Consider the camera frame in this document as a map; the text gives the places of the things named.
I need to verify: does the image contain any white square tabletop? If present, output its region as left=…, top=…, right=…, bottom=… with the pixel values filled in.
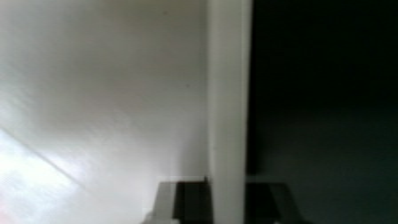
left=0, top=0, right=253, bottom=224

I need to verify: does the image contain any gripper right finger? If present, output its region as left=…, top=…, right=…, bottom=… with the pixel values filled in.
left=246, top=182, right=313, bottom=224

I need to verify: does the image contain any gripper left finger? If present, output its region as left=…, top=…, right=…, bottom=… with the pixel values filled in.
left=142, top=181, right=208, bottom=224

